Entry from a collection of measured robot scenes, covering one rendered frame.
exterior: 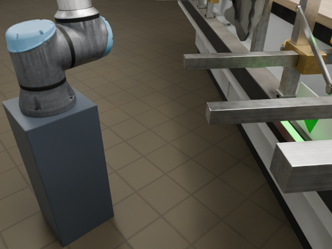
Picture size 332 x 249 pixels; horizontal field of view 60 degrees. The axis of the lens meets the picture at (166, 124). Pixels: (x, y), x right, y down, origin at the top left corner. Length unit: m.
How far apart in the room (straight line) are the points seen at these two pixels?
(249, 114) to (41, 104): 0.71
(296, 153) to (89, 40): 0.88
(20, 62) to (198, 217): 0.98
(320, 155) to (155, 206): 1.24
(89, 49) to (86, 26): 0.07
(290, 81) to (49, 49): 0.71
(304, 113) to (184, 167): 1.17
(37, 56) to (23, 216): 0.85
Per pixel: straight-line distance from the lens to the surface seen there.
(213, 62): 0.73
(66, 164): 1.11
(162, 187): 1.54
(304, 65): 0.78
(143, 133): 1.91
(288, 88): 0.88
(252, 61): 0.76
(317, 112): 0.57
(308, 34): 0.68
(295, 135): 0.76
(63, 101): 1.03
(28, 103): 1.04
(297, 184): 0.26
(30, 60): 0.97
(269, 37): 1.50
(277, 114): 0.53
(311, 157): 0.25
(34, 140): 1.01
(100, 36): 1.07
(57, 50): 0.99
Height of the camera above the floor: 1.11
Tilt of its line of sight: 34 degrees down
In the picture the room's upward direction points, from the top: straight up
